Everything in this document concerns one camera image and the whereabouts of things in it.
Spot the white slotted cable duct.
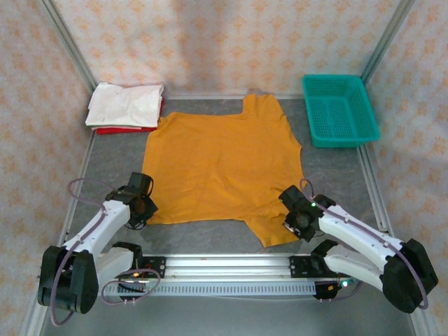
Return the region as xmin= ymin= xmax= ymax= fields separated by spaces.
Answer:
xmin=101 ymin=281 xmax=318 ymax=298

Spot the aluminium frame post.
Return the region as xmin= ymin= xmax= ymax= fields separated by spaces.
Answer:
xmin=360 ymin=0 xmax=417 ymax=83
xmin=37 ymin=0 xmax=99 ymax=92

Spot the aluminium table edge rail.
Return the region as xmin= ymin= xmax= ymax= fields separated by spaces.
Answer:
xmin=19 ymin=131 xmax=97 ymax=336
xmin=356 ymin=143 xmax=426 ymax=336

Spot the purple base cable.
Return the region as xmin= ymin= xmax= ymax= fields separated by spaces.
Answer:
xmin=314 ymin=278 xmax=365 ymax=302
xmin=100 ymin=268 xmax=162 ymax=306

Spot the teal plastic basket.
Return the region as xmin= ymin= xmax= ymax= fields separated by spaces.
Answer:
xmin=301 ymin=73 xmax=382 ymax=149

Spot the white folded t-shirt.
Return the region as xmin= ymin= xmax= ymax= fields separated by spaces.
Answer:
xmin=85 ymin=82 xmax=165 ymax=132

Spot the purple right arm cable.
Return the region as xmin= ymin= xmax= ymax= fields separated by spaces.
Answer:
xmin=300 ymin=178 xmax=431 ymax=311

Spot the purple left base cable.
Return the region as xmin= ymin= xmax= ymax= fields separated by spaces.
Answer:
xmin=100 ymin=268 xmax=162 ymax=306

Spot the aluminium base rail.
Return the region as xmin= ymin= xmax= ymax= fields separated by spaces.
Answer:
xmin=36 ymin=253 xmax=351 ymax=281

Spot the red folded t-shirt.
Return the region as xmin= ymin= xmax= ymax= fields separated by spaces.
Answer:
xmin=95 ymin=99 xmax=166 ymax=136

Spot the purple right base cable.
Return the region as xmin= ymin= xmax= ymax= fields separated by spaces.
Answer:
xmin=314 ymin=278 xmax=365 ymax=302

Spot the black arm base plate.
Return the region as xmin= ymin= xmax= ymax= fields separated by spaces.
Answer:
xmin=143 ymin=256 xmax=167 ymax=280
xmin=288 ymin=255 xmax=314 ymax=280

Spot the orange t-shirt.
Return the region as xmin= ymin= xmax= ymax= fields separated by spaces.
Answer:
xmin=141 ymin=93 xmax=305 ymax=249

